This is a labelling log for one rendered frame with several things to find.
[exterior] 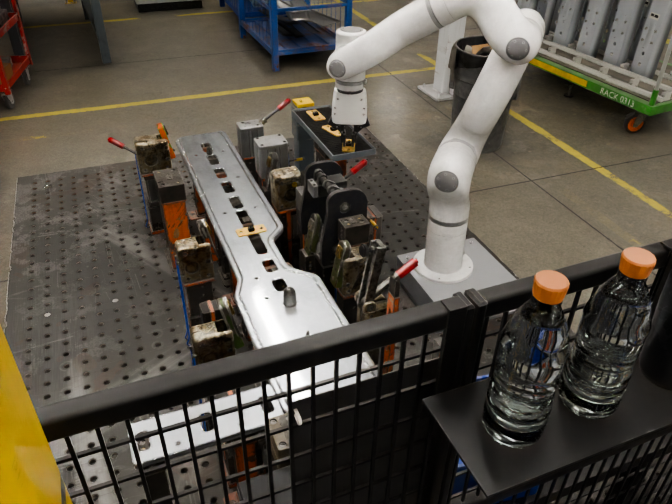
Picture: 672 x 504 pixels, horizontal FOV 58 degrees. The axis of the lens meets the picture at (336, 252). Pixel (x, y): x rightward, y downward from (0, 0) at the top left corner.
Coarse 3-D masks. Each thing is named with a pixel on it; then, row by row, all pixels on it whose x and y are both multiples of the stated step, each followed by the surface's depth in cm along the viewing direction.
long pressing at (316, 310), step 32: (192, 160) 209; (224, 160) 209; (224, 192) 191; (256, 192) 191; (224, 224) 176; (256, 224) 176; (256, 256) 163; (256, 288) 152; (320, 288) 152; (256, 320) 143; (288, 320) 143; (320, 320) 143
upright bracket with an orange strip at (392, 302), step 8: (392, 280) 125; (392, 288) 125; (392, 296) 126; (392, 304) 127; (392, 312) 128; (392, 344) 133; (384, 352) 137; (392, 352) 135; (384, 360) 138; (384, 368) 140; (392, 368) 138
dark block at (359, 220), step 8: (352, 216) 158; (360, 216) 158; (344, 224) 155; (352, 224) 155; (360, 224) 155; (368, 224) 156; (344, 232) 155; (352, 232) 155; (360, 232) 156; (368, 232) 157; (352, 240) 157; (360, 240) 158; (368, 240) 159
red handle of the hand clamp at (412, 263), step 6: (408, 264) 138; (414, 264) 138; (396, 270) 139; (402, 270) 138; (408, 270) 138; (396, 276) 138; (402, 276) 138; (384, 282) 139; (378, 288) 139; (384, 288) 138; (378, 294) 139
